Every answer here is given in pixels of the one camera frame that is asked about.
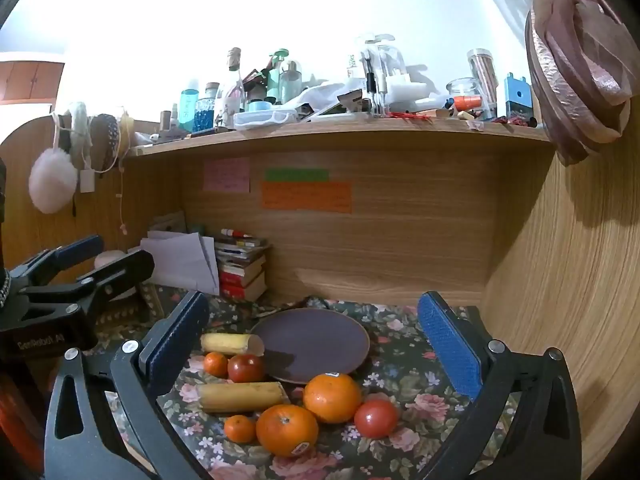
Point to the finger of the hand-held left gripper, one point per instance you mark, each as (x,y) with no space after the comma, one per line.
(75,251)
(125,270)

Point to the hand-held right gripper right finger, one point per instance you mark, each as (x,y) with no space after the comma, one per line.
(450,347)

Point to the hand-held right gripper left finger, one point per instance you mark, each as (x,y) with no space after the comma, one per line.
(175,347)

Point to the small tangerine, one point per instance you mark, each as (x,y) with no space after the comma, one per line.
(216,365)
(240,429)

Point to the short banana piece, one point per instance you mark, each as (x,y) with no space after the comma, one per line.
(227,343)

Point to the dark red tomato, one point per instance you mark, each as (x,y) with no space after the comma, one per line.
(246,367)

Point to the long banana piece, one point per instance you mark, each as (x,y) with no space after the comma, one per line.
(240,396)

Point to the large orange top sticker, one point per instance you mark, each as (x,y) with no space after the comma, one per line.
(332,400)

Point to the brown round plate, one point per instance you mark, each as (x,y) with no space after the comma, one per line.
(310,345)

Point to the large orange side sticker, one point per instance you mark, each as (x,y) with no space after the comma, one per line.
(285,430)

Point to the floral tablecloth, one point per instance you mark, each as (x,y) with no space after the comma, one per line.
(400,360)

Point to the white folded papers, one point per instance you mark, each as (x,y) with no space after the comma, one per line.
(180,260)

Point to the white hanging tag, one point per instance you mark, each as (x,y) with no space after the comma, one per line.
(87,181)

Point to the white pom-pom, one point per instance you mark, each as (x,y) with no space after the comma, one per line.
(52,182)

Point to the person's orange clothing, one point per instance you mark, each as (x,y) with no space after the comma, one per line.
(17,420)

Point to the stack of books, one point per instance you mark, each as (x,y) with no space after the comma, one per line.
(240,270)

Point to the red white tube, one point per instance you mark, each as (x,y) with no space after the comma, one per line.
(236,233)

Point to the dark dotted headband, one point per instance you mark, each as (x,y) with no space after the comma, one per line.
(106,135)

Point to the white fluffy headband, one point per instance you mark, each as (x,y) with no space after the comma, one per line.
(79,125)

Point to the pink sticky note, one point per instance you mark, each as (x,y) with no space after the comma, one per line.
(226,175)

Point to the wooden cabinet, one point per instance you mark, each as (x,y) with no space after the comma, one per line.
(30,82)

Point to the blue plastic bottle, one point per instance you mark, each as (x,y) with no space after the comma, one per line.
(189,107)

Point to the blue patterned glass jar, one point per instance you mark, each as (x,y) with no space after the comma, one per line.
(206,110)

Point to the orange sticky note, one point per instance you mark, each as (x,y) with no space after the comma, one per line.
(305,197)

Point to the green sticky note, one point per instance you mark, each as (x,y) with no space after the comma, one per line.
(297,175)

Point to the clear plastic box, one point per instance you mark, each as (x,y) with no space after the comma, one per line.
(265,118)

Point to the blue tape roll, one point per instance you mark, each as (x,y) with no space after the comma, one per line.
(259,105)

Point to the corked glass bottle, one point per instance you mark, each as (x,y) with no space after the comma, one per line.
(233,85)

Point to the wooden shelf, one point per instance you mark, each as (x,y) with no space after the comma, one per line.
(350,129)

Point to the teal bottle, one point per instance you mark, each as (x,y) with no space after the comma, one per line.
(277,75)

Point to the glass jar orange lid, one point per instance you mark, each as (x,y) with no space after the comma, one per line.
(465,95)

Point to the blue plastic gadget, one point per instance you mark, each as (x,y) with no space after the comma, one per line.
(516,97)

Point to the white plastic bag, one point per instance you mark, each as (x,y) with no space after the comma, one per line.
(320,92)

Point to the tall jar brown sticks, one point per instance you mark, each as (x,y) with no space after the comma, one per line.
(484,82)

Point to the glass jar with pens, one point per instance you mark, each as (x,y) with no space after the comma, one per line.
(382,75)

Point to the pink scarf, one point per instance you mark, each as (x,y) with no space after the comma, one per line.
(575,85)

